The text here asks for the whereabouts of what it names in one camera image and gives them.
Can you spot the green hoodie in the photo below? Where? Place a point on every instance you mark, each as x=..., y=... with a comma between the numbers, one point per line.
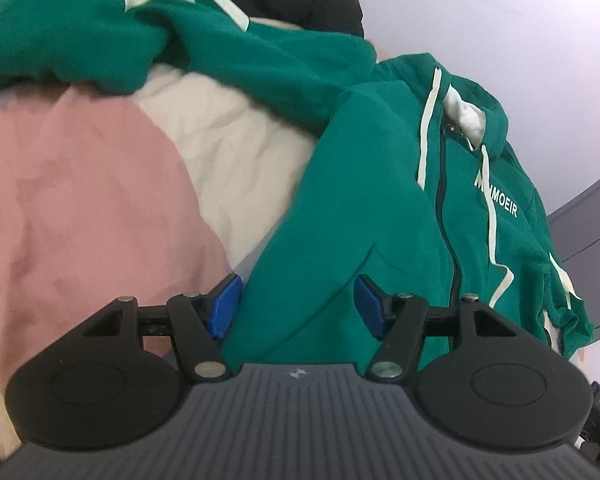
x=380, y=185

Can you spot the patchwork bed sheet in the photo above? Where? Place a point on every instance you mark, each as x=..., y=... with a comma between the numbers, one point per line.
x=80, y=185

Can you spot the grey door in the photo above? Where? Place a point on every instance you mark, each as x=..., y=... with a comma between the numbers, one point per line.
x=590, y=240

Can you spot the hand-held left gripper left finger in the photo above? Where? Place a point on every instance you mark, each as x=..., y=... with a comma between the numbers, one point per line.
x=225, y=305

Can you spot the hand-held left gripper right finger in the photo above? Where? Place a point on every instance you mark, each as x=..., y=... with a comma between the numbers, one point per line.
x=370, y=310

